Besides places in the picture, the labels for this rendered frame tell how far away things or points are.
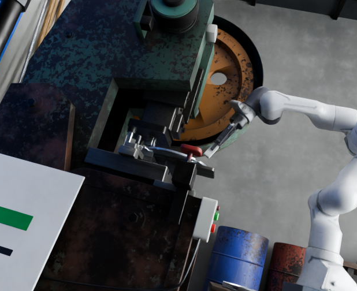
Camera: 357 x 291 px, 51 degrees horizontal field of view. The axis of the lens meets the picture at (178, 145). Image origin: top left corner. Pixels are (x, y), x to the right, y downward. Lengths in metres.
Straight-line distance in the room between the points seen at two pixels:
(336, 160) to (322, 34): 1.88
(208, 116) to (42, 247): 1.12
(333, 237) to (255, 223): 3.39
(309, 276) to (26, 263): 0.94
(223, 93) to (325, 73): 3.71
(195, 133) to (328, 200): 0.78
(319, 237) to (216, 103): 0.92
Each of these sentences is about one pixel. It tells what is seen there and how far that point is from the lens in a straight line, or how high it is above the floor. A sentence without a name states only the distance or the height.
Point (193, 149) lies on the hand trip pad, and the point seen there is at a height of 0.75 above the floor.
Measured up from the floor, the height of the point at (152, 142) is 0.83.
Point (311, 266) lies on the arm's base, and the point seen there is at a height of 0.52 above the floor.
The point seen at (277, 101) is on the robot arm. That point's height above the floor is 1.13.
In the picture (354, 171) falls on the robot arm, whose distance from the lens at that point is 1.56.
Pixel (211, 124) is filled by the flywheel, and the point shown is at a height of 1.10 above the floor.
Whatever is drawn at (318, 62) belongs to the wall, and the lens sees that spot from 5.71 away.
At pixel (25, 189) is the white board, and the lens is 1.35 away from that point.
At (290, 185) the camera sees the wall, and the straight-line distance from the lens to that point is 4.97.
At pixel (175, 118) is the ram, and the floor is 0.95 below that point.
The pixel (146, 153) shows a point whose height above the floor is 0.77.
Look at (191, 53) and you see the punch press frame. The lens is 1.51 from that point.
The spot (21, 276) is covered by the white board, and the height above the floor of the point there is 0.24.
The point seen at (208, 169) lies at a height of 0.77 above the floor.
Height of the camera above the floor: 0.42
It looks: 16 degrees up
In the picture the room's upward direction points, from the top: 17 degrees clockwise
